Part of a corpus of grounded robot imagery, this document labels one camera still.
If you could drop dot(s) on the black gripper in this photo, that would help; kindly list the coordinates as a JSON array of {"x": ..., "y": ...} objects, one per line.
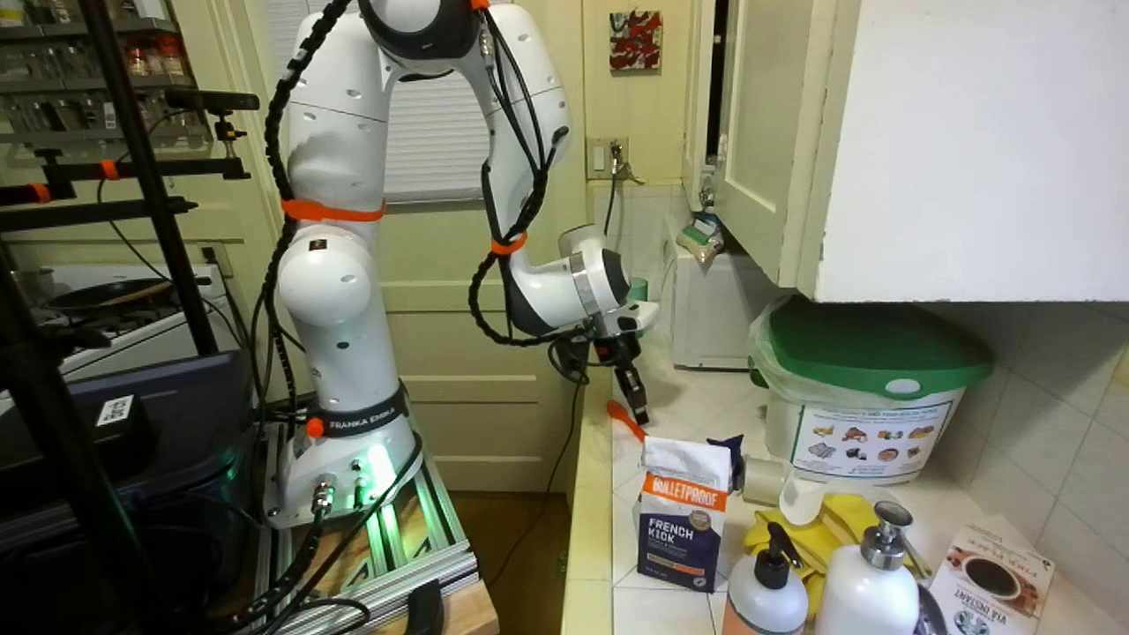
[{"x": 618, "y": 352}]

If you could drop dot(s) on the orange marker pen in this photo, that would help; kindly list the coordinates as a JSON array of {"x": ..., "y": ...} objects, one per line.
[{"x": 622, "y": 422}]

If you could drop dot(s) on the white bin with green lid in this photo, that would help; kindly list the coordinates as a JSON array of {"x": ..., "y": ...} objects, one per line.
[{"x": 870, "y": 354}]

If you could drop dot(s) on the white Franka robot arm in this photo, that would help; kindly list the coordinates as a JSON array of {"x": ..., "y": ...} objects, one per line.
[{"x": 337, "y": 305}]

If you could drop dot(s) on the green plastic cup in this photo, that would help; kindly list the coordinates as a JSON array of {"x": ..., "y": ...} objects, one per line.
[{"x": 638, "y": 292}]

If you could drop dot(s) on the coffee bag with orange label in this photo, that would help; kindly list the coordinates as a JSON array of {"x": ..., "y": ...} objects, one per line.
[{"x": 683, "y": 516}]

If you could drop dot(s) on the green yellow sponge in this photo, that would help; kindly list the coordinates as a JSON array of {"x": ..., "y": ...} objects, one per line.
[{"x": 702, "y": 239}]

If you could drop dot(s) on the cream panel door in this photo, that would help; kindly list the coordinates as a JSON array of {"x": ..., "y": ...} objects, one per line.
[{"x": 461, "y": 374}]

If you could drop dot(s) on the yellow cloth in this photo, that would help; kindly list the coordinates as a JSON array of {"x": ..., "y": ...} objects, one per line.
[{"x": 839, "y": 525}]

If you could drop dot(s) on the white spray bottle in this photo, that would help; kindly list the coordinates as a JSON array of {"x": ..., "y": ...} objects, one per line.
[{"x": 762, "y": 602}]

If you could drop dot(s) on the white pump soap bottle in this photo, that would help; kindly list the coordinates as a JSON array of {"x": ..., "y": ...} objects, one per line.
[{"x": 870, "y": 595}]

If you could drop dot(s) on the coffee box with cup picture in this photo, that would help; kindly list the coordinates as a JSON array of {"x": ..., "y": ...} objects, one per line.
[{"x": 992, "y": 578}]

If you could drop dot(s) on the black computer case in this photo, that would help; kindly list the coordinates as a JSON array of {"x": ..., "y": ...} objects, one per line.
[{"x": 179, "y": 426}]

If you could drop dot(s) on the grey printer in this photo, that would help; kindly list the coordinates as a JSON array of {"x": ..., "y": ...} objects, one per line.
[{"x": 128, "y": 322}]

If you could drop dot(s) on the black metal rack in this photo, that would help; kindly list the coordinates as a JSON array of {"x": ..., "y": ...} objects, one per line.
[{"x": 128, "y": 127}]

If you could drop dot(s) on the cream wall power outlet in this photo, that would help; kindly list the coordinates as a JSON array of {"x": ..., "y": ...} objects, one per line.
[{"x": 600, "y": 157}]

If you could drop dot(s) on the red floral wall picture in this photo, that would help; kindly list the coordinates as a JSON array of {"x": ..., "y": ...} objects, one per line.
[{"x": 636, "y": 39}]

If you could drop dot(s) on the cream wall cabinet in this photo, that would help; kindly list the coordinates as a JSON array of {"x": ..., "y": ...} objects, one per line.
[{"x": 975, "y": 144}]

